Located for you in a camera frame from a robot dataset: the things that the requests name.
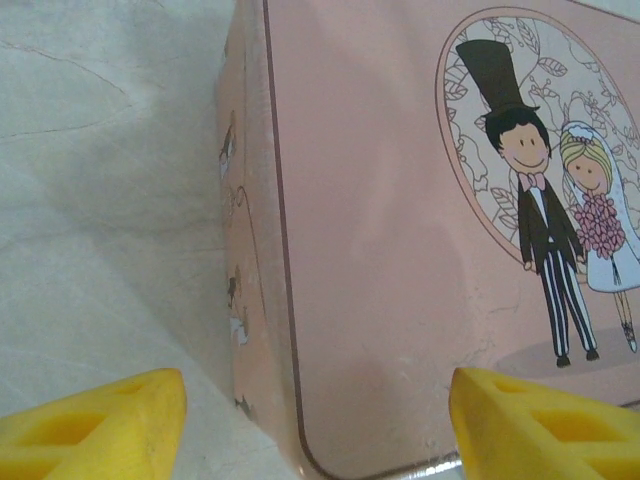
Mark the pink wedding tin box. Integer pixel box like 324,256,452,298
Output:
214,0,640,480

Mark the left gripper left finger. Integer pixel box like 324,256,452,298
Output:
0,367,188,480

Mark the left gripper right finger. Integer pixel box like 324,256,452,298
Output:
448,366,640,480

